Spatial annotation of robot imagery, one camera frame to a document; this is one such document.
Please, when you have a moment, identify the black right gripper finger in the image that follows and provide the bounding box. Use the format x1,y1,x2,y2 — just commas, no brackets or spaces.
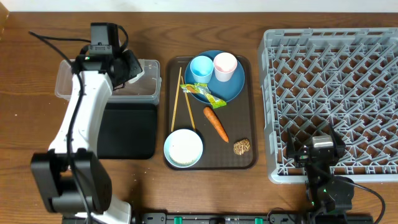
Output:
329,124,342,145
286,128,295,157

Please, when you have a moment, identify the green snack wrapper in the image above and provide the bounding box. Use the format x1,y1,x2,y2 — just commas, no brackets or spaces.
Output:
180,83,227,109

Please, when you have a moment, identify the light blue cup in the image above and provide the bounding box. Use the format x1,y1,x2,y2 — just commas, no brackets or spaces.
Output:
190,55,214,83

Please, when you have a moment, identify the orange carrot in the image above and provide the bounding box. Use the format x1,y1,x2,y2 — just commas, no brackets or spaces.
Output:
203,107,229,142

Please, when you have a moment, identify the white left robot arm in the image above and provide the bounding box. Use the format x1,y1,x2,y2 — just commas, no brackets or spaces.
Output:
30,44,143,223

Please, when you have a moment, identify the clear plastic waste bin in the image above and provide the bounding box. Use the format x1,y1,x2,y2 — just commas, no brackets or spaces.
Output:
55,59,162,105

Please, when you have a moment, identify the grey dishwasher rack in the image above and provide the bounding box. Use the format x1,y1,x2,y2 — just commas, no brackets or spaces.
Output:
257,27,397,184

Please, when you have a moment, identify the brown walnut shell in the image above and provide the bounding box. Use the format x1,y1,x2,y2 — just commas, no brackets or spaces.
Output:
233,139,251,156

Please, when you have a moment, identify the brown serving tray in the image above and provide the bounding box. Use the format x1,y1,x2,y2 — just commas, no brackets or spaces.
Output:
164,55,258,170

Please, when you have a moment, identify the right wooden chopstick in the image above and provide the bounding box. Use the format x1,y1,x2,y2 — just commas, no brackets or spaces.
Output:
181,77,196,132

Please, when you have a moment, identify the black plastic tray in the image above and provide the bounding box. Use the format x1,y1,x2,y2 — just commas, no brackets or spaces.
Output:
97,103,157,160

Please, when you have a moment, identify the dark blue plate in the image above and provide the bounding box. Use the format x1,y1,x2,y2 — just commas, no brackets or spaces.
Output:
184,50,245,105

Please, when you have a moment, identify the light blue bowl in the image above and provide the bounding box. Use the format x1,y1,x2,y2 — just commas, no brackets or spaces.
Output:
164,129,203,169

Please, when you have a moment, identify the pink cup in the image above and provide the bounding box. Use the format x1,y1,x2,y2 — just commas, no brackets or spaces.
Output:
213,52,238,82

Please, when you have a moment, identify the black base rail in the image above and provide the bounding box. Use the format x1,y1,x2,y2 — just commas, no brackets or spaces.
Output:
62,212,374,224

